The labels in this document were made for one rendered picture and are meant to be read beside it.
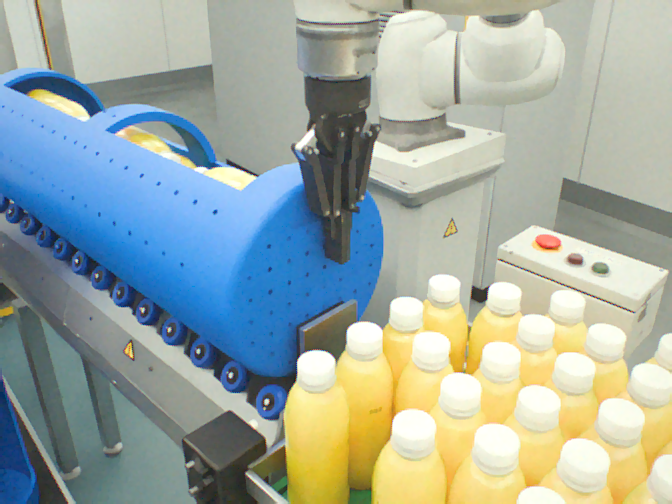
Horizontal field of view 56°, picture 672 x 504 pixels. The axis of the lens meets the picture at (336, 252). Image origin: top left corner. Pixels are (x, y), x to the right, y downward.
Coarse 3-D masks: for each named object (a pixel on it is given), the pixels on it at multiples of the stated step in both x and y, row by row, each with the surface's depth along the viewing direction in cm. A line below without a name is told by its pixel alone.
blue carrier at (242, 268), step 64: (0, 128) 116; (64, 128) 104; (192, 128) 110; (0, 192) 128; (64, 192) 99; (128, 192) 88; (192, 192) 81; (256, 192) 77; (128, 256) 89; (192, 256) 78; (256, 256) 74; (320, 256) 83; (192, 320) 82; (256, 320) 78
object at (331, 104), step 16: (304, 80) 71; (320, 80) 69; (352, 80) 69; (368, 80) 70; (320, 96) 69; (336, 96) 69; (352, 96) 69; (368, 96) 71; (320, 112) 70; (336, 112) 69; (352, 112) 70; (320, 128) 71; (320, 144) 72
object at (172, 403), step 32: (0, 256) 140; (32, 256) 129; (32, 288) 130; (64, 288) 120; (64, 320) 121; (96, 320) 113; (96, 352) 117; (128, 352) 105; (128, 384) 114; (160, 384) 100; (192, 384) 94; (256, 384) 91; (288, 384) 91; (160, 416) 111; (192, 416) 94
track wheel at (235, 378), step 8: (232, 360) 87; (224, 368) 87; (232, 368) 87; (240, 368) 86; (224, 376) 87; (232, 376) 86; (240, 376) 85; (248, 376) 86; (224, 384) 86; (232, 384) 86; (240, 384) 85; (248, 384) 86; (232, 392) 86
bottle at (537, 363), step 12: (516, 336) 73; (528, 348) 71; (540, 348) 71; (552, 348) 73; (528, 360) 72; (540, 360) 71; (552, 360) 72; (528, 372) 72; (540, 372) 71; (552, 372) 72; (528, 384) 72; (540, 384) 72
